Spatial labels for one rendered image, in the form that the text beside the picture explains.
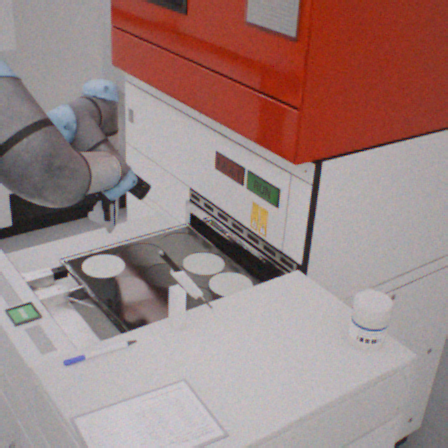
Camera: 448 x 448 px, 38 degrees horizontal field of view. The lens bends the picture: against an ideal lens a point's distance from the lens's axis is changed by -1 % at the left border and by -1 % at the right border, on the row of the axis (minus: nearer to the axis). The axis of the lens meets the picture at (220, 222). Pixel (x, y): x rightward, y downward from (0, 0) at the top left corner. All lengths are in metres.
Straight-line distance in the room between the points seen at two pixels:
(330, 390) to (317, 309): 0.24
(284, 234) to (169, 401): 0.54
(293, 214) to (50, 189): 0.64
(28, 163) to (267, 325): 0.59
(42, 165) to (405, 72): 0.84
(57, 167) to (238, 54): 0.59
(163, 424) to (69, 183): 0.41
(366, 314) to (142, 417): 0.44
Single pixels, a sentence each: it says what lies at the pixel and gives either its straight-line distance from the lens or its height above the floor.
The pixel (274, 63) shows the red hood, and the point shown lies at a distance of 1.34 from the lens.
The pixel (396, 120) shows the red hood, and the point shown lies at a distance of 1.52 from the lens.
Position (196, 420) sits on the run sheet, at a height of 0.97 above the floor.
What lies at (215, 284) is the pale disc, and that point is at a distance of 1.53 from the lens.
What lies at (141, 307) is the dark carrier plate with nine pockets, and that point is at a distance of 1.45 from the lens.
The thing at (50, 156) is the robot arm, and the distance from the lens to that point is 0.97.
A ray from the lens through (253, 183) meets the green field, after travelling 1.54.
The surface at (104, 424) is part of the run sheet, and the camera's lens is 1.10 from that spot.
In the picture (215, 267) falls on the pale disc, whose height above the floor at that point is 0.90.
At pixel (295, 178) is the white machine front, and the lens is 1.42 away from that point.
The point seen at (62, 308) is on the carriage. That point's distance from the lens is 1.49.
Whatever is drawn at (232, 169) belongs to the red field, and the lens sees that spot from 1.60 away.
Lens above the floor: 1.75
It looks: 29 degrees down
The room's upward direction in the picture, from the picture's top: 4 degrees clockwise
